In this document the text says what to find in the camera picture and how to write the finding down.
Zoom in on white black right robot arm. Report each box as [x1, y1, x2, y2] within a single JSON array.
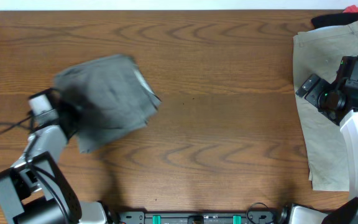
[[282, 74, 358, 223]]

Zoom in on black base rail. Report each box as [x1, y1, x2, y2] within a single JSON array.
[[106, 203, 290, 224]]

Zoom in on beige khaki shorts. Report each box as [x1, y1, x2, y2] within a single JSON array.
[[293, 21, 358, 191]]

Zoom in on black left camera cable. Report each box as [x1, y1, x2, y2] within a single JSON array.
[[0, 114, 71, 224]]

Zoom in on black garment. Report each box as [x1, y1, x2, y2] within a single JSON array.
[[311, 13, 358, 29]]

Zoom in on grey shorts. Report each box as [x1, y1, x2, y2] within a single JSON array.
[[53, 54, 161, 153]]

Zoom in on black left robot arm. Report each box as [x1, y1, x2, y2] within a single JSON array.
[[0, 88, 109, 224]]

